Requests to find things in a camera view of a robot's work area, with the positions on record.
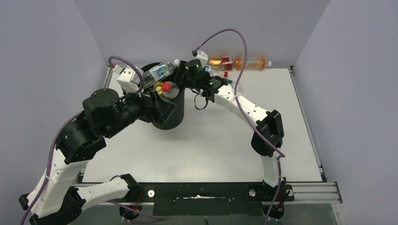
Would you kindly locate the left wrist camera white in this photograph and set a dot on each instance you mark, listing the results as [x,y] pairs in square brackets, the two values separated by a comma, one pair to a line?
[127,78]

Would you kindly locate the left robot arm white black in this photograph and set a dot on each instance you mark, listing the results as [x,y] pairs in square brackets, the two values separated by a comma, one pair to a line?
[55,200]

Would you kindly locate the clear bottle dark green label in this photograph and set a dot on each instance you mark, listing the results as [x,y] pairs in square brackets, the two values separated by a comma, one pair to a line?
[234,85]

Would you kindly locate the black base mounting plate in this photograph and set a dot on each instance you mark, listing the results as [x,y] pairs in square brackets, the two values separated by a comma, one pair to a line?
[209,199]

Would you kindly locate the orange drink bottle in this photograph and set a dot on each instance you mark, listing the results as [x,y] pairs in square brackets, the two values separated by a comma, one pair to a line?
[258,63]

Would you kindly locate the yellow juice bottle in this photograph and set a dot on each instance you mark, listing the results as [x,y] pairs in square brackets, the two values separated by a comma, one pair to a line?
[158,89]

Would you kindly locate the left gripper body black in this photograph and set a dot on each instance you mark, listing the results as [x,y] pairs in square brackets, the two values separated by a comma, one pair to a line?
[143,112]

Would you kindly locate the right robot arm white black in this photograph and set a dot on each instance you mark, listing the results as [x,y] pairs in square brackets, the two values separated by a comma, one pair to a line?
[267,125]

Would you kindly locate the black ribbed plastic bin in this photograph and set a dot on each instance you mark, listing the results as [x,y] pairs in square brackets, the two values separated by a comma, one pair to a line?
[177,116]

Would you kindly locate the red gold label bottle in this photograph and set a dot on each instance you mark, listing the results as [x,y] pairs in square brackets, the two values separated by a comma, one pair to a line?
[225,63]

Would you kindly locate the clear bottle blue green label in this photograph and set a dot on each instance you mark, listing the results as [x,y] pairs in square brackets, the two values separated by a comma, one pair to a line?
[158,72]

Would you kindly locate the clear bottle red blue label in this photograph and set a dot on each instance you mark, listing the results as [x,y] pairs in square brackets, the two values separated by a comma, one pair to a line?
[214,71]

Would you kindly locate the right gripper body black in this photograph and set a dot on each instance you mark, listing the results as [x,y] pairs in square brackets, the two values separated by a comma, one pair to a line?
[186,82]

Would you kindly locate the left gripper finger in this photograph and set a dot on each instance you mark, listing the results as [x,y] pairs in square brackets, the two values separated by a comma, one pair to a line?
[160,104]
[160,117]

